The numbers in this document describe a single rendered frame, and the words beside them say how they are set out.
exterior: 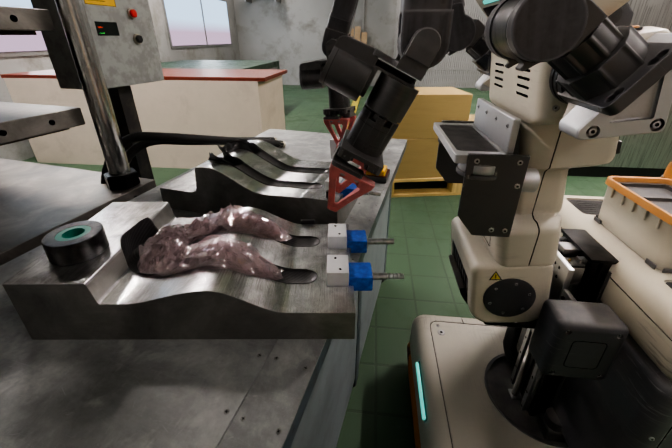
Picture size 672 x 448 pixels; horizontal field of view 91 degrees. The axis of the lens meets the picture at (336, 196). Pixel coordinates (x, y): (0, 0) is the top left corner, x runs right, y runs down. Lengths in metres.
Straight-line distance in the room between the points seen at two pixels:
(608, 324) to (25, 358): 0.96
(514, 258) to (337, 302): 0.39
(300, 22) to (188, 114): 6.88
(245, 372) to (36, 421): 0.25
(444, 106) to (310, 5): 7.65
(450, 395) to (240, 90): 2.86
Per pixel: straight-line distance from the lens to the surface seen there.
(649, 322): 0.86
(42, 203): 1.30
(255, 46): 10.40
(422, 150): 2.79
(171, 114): 3.67
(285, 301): 0.54
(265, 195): 0.82
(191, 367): 0.57
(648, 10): 3.87
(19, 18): 1.19
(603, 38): 0.51
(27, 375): 0.68
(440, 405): 1.15
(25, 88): 4.60
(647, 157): 4.23
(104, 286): 0.62
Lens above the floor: 1.22
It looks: 25 degrees down
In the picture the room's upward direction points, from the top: straight up
